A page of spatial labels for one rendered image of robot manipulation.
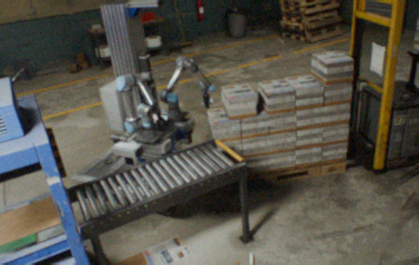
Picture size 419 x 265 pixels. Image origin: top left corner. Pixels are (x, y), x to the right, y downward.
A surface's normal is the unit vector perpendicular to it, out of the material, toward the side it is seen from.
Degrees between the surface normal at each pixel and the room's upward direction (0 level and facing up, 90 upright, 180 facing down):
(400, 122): 90
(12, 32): 90
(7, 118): 90
